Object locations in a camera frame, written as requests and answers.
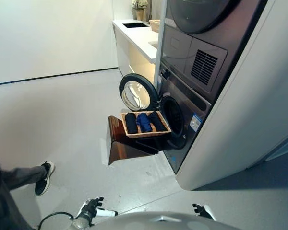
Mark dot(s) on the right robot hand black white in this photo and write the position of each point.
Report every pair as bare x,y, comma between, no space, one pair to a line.
202,210

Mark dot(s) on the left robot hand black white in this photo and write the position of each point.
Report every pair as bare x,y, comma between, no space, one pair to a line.
90,208

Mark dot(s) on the long black garment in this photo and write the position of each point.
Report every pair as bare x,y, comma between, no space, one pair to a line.
131,123

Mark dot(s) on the blue garment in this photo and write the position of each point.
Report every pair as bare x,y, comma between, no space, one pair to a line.
143,122

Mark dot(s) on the dark grey washing machine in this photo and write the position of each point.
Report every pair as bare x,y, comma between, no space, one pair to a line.
196,107

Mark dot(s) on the round washing machine door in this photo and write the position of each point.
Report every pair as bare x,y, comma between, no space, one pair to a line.
124,86

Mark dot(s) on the silver robot torso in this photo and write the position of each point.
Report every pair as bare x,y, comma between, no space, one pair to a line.
158,221

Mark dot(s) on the black white sneaker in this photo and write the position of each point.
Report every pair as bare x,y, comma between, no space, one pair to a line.
45,179

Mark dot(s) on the small blue washer sticker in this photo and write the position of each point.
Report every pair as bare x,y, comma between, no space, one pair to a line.
174,159

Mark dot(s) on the glossy brown stool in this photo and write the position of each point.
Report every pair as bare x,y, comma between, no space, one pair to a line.
120,148

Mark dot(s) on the grey trouser leg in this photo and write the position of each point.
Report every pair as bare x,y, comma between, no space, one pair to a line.
24,176

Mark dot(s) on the wicker laundry basket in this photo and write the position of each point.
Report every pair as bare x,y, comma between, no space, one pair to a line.
127,134

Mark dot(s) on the energy label sticker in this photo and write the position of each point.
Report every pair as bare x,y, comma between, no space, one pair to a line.
196,122

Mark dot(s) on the dark grey dryer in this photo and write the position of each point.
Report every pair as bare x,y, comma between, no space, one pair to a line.
180,40

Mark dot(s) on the white counter unit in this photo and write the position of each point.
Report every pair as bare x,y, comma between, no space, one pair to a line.
139,38

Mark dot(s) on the black countertop sink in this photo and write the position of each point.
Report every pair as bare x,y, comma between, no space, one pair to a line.
135,24

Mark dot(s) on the wicker storage basket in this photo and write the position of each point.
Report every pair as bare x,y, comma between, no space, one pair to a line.
155,25

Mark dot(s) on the potted white flowers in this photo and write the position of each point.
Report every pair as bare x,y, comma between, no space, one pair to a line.
137,9

